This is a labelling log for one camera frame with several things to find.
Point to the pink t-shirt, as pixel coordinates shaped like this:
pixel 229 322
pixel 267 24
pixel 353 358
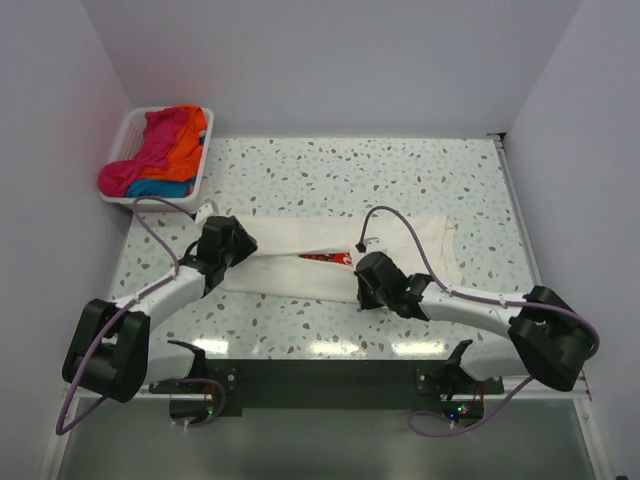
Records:
pixel 158 137

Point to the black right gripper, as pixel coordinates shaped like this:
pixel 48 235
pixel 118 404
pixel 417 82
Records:
pixel 363 301

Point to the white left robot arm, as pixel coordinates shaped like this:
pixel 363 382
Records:
pixel 111 347

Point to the white plastic basket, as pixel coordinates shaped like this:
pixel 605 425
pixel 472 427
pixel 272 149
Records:
pixel 128 142

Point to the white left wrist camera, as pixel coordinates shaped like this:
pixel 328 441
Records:
pixel 208 209

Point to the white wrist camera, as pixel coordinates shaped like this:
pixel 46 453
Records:
pixel 370 245
pixel 208 209

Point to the white t-shirt red print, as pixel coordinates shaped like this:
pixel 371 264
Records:
pixel 315 258

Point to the blue t-shirt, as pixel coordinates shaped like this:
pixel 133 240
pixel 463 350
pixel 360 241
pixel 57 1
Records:
pixel 160 188

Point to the orange t-shirt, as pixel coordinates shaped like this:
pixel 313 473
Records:
pixel 185 156

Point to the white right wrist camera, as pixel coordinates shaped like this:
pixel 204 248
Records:
pixel 370 245

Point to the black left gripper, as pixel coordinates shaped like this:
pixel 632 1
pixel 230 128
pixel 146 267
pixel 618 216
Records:
pixel 246 245

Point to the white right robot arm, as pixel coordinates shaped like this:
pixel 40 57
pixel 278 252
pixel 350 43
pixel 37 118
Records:
pixel 540 335

